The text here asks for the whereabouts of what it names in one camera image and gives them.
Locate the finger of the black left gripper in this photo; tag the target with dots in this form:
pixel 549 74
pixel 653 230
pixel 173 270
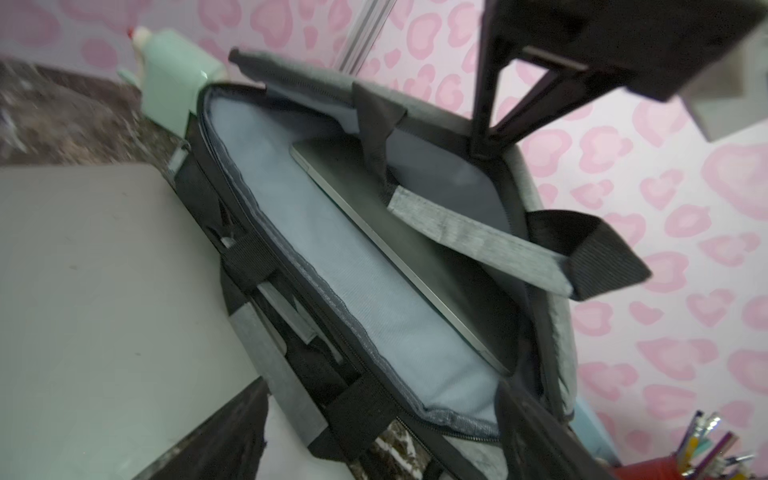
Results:
pixel 590 48

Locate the dark green laptop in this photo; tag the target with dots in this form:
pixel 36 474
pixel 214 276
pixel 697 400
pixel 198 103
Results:
pixel 115 340

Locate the light blue eraser box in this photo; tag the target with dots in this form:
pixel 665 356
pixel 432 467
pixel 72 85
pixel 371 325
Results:
pixel 591 432

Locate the red pencil cup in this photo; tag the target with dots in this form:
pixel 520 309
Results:
pixel 662 468

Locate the bundle of coloured pencils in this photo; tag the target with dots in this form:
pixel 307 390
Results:
pixel 708 449

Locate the pale green tape dispenser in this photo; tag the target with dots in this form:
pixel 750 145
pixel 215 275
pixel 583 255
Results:
pixel 170 73

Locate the dark grey laptop case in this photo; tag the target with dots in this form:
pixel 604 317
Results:
pixel 346 344

